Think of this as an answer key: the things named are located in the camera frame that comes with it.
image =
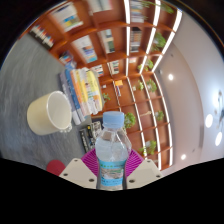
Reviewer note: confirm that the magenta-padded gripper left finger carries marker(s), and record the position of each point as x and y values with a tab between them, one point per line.
78	173

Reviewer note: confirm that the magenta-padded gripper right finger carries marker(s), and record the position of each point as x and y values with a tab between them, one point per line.
145	171

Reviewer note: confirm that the clear water bottle blue cap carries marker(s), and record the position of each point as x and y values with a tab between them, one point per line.
112	150

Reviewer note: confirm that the flat round red coaster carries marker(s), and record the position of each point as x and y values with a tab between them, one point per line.
55	166

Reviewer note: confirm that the stack of dark books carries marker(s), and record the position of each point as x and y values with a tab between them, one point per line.
88	135

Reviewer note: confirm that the white ceramic mug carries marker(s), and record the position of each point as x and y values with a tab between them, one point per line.
41	116

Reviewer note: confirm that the stack of colourful books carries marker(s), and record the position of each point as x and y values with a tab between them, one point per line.
83	93

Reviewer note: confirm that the ceiling lights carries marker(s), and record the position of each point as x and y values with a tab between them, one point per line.
209	120

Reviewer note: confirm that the orange wooden shelf unit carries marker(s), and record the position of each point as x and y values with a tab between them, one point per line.
120	50

